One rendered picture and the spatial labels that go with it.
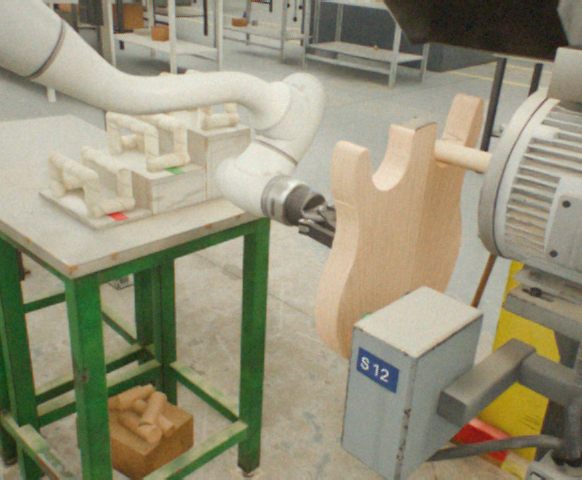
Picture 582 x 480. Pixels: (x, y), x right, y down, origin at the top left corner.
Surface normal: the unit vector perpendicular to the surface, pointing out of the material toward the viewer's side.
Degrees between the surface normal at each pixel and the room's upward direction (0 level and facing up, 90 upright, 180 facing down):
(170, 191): 90
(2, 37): 105
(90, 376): 90
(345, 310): 91
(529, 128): 42
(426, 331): 0
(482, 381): 0
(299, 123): 83
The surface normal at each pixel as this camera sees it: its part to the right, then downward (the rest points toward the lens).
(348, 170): -0.69, 0.20
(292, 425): 0.06, -0.90
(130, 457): -0.53, 0.33
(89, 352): 0.72, 0.33
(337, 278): -0.62, -0.08
